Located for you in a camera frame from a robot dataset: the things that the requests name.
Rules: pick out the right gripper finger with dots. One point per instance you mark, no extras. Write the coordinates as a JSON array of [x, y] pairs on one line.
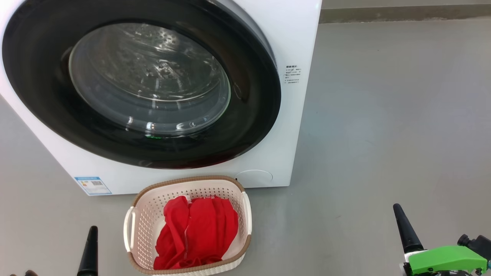
[[408, 234]]

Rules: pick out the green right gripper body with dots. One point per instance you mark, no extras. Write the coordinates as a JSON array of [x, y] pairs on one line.
[[445, 260]]

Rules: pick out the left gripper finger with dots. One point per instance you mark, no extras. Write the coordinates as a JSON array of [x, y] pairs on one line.
[[90, 257]]

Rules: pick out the red and white garment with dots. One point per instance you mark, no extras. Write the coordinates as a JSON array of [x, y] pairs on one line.
[[203, 230]]

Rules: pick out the dark round washer door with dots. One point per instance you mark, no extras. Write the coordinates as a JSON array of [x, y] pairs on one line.
[[153, 84]]

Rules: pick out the cream perforated laundry basket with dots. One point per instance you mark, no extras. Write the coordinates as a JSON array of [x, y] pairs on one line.
[[147, 214]]

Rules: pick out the white front-load washing machine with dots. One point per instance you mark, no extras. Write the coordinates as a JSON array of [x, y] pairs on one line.
[[295, 126]]

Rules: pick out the blue energy label sticker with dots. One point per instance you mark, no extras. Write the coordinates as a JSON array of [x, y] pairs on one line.
[[93, 185]]

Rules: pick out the small printed text sticker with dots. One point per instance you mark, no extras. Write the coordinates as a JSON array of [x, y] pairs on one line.
[[292, 74]]

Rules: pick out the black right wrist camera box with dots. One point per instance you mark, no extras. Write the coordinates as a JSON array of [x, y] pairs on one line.
[[477, 247]]

